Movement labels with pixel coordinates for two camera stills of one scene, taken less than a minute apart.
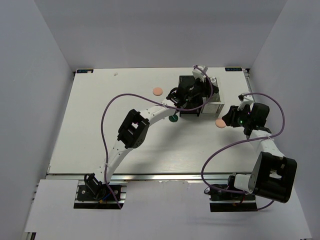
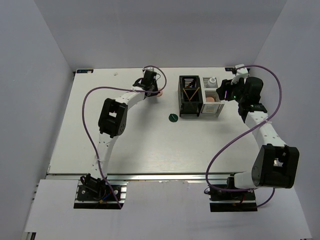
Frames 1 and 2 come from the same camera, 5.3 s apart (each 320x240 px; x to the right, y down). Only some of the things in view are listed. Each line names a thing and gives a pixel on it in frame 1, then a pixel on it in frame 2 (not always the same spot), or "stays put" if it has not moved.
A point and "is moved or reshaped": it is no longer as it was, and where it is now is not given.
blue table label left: x=84 y=71 stays put
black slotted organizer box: x=190 y=90 stays put
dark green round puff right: x=173 y=118 stays put
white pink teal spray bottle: x=214 y=81 stays put
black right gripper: x=230 y=118 → x=226 y=86
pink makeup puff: x=220 y=123 is moved or reshaped
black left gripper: x=206 y=86 → x=153 y=94
